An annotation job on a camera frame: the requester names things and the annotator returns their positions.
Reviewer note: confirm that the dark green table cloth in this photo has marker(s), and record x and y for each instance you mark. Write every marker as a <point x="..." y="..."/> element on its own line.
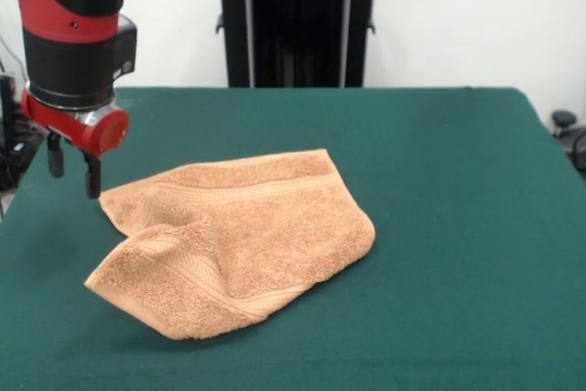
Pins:
<point x="458" y="272"/>

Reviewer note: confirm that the black upright device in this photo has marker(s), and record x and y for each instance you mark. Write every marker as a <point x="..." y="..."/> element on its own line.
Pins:
<point x="8" y="107"/>

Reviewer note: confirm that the black equipment pile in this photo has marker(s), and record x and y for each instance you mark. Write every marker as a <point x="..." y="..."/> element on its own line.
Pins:
<point x="18" y="157"/>

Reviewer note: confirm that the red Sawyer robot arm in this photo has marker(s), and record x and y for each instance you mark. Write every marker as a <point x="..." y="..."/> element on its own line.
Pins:
<point x="68" y="20"/>

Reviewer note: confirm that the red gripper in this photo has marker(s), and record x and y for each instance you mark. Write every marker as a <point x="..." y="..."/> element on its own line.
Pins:
<point x="82" y="132"/>

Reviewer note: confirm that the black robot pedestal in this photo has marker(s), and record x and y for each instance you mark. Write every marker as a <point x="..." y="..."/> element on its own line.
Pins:
<point x="297" y="20"/>

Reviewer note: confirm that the orange terry towel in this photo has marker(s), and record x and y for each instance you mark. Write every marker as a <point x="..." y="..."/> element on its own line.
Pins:
<point x="274" y="235"/>

